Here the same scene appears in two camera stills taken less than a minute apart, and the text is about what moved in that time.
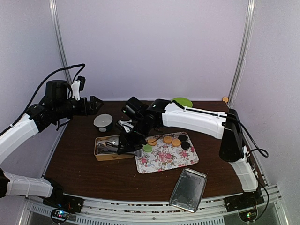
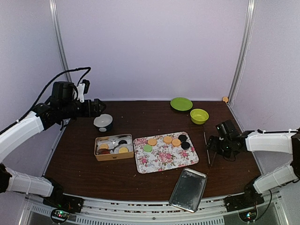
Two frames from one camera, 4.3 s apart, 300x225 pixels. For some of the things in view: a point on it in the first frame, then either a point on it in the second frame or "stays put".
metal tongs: (107, 147) to (207, 152)
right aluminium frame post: (248, 28) stays put
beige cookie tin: (105, 148) stays put
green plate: (183, 101) stays put
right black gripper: (130, 145) to (212, 144)
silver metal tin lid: (188, 191) stays put
